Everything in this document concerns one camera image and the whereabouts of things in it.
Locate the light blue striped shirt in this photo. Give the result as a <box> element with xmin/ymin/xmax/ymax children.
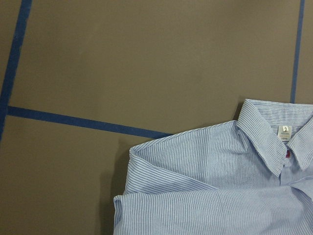
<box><xmin>113</xmin><ymin>99</ymin><xmax>313</xmax><ymax>235</ymax></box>

